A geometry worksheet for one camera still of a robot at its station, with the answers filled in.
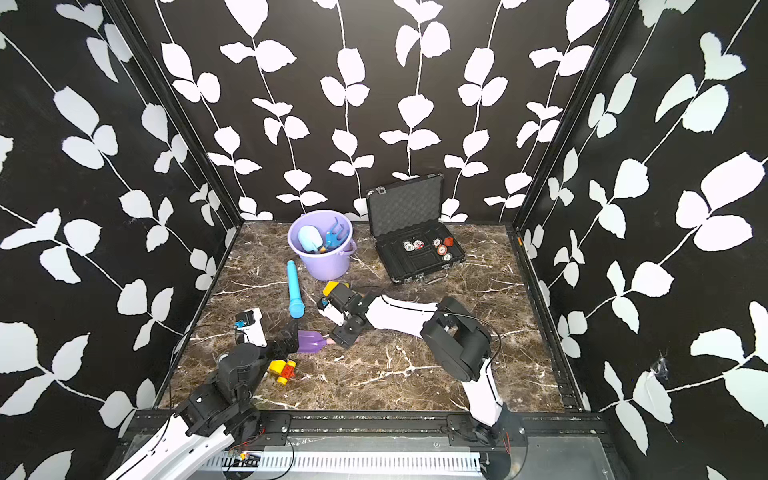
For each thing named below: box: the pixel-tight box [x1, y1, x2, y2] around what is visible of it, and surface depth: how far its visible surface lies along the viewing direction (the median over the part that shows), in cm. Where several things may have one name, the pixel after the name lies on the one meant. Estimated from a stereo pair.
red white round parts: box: [403, 237, 455, 261], surface depth 113 cm
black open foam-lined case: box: [366, 173, 466, 284], surface depth 111 cm
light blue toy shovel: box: [298, 225, 323, 252], surface depth 103 cm
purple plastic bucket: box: [287, 210, 357, 282], surface depth 102 cm
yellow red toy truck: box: [268, 359, 297, 385], surface depth 82 cm
